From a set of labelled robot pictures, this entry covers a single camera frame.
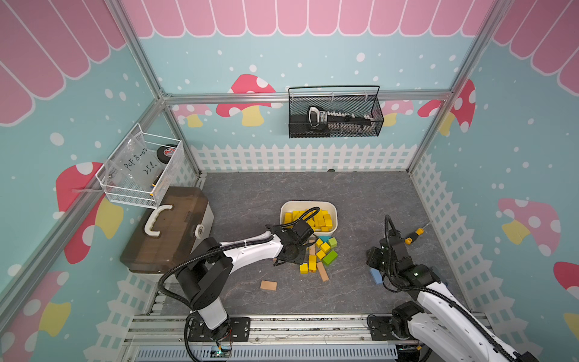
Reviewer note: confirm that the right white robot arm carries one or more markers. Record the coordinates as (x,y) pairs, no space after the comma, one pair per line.
(433,316)

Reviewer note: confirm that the white plastic tub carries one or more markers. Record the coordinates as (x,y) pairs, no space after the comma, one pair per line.
(292,210)

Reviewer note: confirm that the black wire mesh basket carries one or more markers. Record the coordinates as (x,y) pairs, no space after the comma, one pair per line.
(362,100)

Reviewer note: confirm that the small yellow cube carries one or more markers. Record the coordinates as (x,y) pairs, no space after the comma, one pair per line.
(329,223)

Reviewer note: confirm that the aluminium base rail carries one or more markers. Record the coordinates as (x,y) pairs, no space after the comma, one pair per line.
(271,338)

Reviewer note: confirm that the socket wrench set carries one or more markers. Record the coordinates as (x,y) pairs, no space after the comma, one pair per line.
(331,121)

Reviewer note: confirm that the yellow black screwdriver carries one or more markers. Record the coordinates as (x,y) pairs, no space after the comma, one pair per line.
(413,236)

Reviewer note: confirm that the light blue block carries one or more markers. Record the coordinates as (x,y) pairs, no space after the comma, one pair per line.
(376,275)

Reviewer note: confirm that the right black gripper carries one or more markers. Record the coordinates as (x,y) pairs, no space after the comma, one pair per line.
(373,255)

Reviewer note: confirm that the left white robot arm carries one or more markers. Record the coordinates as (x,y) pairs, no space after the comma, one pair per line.
(198,282)

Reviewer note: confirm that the black tape roll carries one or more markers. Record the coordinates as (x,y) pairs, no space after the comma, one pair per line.
(165,153)

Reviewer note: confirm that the wooden block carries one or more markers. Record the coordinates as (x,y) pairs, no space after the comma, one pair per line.
(268,285)

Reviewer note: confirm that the brown toolbox with white handle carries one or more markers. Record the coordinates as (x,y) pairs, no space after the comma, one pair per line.
(167,235)

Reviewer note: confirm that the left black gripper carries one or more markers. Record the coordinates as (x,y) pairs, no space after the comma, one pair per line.
(299,259)

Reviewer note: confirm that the clear wall-mounted bin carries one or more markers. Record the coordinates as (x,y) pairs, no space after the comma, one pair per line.
(132,175)

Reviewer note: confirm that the right natural wooden plank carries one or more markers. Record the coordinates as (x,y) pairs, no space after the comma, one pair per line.
(322,271)

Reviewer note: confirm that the teal triangular block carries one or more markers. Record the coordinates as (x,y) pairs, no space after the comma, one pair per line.
(324,238)

